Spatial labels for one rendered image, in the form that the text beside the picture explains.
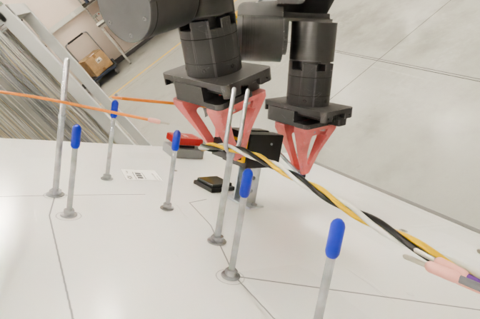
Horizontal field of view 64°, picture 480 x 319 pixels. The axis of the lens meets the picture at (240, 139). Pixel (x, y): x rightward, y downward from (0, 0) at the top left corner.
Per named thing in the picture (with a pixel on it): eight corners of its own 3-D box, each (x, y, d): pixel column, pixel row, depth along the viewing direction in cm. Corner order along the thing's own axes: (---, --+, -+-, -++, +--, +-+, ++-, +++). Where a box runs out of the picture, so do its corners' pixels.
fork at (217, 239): (218, 235, 37) (242, 87, 35) (231, 243, 36) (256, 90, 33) (202, 239, 36) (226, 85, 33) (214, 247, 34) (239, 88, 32)
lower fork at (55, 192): (44, 191, 41) (56, 56, 39) (63, 191, 42) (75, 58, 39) (46, 198, 39) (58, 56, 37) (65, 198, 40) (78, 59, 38)
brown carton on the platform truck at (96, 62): (105, 64, 768) (93, 49, 752) (113, 63, 723) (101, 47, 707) (90, 77, 755) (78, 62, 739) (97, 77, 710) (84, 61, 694)
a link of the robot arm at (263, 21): (336, -48, 46) (319, -12, 54) (239, -52, 46) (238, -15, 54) (336, 50, 44) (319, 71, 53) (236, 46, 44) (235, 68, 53)
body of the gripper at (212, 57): (227, 105, 35) (215, 22, 32) (163, 89, 42) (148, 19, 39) (274, 83, 39) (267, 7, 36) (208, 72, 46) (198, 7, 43)
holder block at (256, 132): (278, 167, 47) (283, 135, 47) (245, 169, 44) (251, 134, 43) (254, 158, 50) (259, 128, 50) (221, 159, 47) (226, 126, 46)
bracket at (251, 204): (263, 208, 47) (271, 168, 46) (249, 210, 45) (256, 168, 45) (238, 195, 50) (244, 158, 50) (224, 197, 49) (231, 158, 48)
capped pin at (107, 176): (116, 179, 49) (125, 94, 47) (106, 181, 47) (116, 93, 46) (106, 176, 49) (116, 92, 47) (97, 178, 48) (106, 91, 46)
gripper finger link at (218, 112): (230, 178, 39) (216, 91, 35) (187, 159, 44) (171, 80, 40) (273, 150, 43) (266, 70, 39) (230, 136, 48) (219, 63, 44)
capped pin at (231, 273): (216, 275, 30) (234, 167, 28) (228, 269, 31) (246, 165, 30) (232, 283, 29) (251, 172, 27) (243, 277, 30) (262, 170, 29)
